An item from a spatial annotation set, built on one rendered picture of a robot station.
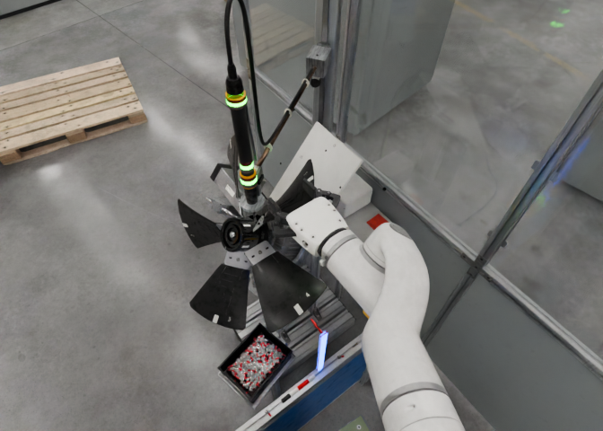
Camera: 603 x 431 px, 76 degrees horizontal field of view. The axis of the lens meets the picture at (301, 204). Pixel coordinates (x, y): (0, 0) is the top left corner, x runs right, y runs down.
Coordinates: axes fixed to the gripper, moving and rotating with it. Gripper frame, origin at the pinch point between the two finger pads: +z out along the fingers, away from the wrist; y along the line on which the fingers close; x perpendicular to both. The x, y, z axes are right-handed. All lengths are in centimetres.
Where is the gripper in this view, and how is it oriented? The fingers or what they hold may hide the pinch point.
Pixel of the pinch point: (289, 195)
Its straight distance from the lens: 84.5
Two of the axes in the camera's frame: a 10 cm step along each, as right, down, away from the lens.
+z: -5.9, -6.3, 5.1
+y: 8.1, -4.6, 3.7
